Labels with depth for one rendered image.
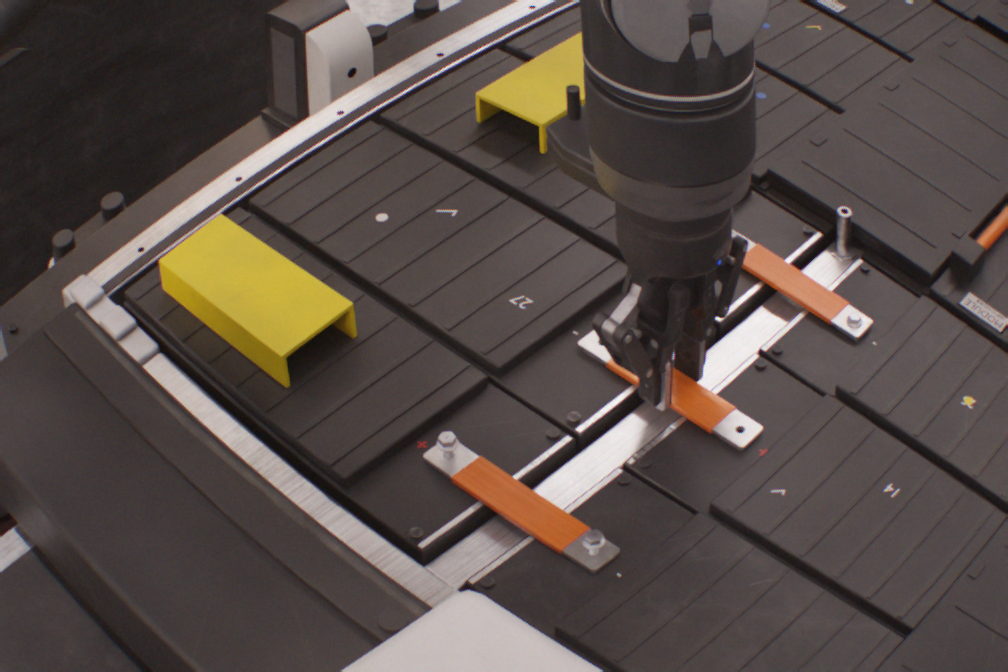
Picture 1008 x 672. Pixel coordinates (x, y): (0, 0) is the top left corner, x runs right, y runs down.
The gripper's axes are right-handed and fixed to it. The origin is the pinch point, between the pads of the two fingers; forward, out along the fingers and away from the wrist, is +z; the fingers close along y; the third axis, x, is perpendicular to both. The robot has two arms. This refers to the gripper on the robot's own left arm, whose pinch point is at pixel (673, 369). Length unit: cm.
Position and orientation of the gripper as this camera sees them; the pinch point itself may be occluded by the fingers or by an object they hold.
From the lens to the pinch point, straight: 130.5
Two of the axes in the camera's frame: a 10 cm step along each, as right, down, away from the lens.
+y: 7.0, -5.0, 5.1
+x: -7.1, -4.5, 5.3
